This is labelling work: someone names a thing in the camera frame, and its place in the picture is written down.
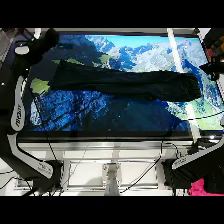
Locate black pants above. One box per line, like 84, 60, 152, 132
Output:
48, 59, 203, 103

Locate pink garment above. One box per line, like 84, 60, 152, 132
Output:
188, 177, 208, 197

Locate black cable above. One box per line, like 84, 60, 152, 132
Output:
119, 114, 224, 195
31, 97, 60, 164

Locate heap of clothes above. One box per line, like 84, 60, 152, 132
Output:
201, 28, 224, 60

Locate black garment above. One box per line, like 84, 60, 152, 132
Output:
202, 156, 224, 196

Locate silver frame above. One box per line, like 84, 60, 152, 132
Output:
13, 139, 224, 197

